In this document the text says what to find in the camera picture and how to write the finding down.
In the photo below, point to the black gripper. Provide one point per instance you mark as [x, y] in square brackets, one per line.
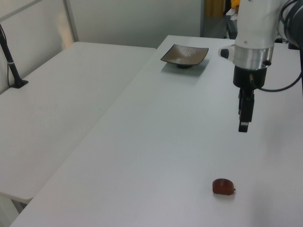
[248, 78]

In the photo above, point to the small round brown food item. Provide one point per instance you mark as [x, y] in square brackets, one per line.
[222, 186]

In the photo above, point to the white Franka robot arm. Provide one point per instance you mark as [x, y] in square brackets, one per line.
[255, 23]

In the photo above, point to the square dark ceramic plate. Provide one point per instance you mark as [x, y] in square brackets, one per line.
[182, 55]

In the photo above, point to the dark grey equipment box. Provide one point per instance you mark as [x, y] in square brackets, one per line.
[232, 27]

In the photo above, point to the brown wooden panel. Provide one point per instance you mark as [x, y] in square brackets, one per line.
[213, 8]

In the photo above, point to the yellow background object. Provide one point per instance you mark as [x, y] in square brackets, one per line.
[235, 3]

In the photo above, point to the grey partition frame post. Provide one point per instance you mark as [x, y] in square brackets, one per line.
[72, 21]

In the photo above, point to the black camera stand pole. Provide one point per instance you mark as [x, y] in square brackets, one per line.
[11, 66]

